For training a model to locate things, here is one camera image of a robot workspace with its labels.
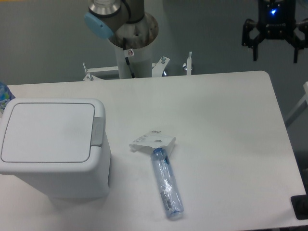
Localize white stand at right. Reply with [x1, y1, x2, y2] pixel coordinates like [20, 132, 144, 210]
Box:
[284, 82, 308, 128]

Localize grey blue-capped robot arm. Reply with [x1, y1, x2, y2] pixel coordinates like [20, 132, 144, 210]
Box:
[84, 0, 308, 63]

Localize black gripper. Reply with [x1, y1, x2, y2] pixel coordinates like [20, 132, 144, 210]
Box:
[241, 0, 308, 64]

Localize black clamp at table edge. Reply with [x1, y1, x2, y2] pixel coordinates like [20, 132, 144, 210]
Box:
[291, 194, 308, 220]

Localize white plastic trash can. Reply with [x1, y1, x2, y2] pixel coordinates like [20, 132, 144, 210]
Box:
[0, 98, 111, 198]

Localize black cable on pedestal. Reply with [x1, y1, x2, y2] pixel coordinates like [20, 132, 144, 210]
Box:
[122, 37, 136, 78]

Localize crumpled white paper wrapper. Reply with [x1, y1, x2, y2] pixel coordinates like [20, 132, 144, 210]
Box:
[129, 130, 176, 161]

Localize blue-labelled bottle behind bin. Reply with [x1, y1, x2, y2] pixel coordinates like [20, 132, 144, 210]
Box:
[0, 82, 15, 113]

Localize clear crushed plastic bottle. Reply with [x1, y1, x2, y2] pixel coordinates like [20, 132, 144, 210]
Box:
[151, 148, 184, 219]

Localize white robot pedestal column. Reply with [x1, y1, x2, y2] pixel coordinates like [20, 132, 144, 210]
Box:
[114, 45, 152, 79]

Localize white metal base frame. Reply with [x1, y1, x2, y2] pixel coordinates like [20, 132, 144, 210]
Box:
[82, 51, 194, 81]

